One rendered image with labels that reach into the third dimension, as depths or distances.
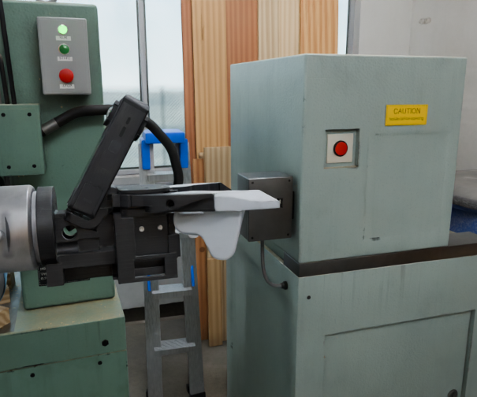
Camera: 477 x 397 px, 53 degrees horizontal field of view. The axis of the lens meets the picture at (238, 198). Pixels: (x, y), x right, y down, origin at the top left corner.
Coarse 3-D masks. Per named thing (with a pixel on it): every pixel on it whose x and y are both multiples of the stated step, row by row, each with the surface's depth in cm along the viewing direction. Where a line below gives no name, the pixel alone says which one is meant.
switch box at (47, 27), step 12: (48, 24) 101; (60, 24) 102; (72, 24) 103; (84, 24) 104; (48, 36) 102; (72, 36) 103; (84, 36) 104; (48, 48) 102; (72, 48) 104; (84, 48) 105; (48, 60) 103; (84, 60) 105; (48, 72) 103; (84, 72) 106; (48, 84) 104; (84, 84) 106
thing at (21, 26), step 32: (0, 32) 104; (32, 32) 106; (96, 32) 111; (32, 64) 108; (96, 64) 112; (32, 96) 109; (64, 96) 111; (96, 96) 114; (64, 128) 113; (96, 128) 115; (64, 160) 114; (64, 192) 116; (32, 288) 118; (64, 288) 121; (96, 288) 123
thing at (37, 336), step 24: (24, 312) 118; (48, 312) 118; (72, 312) 118; (96, 312) 118; (120, 312) 118; (0, 336) 107; (24, 336) 109; (48, 336) 111; (72, 336) 113; (96, 336) 115; (120, 336) 117; (0, 360) 108; (24, 360) 110; (48, 360) 112
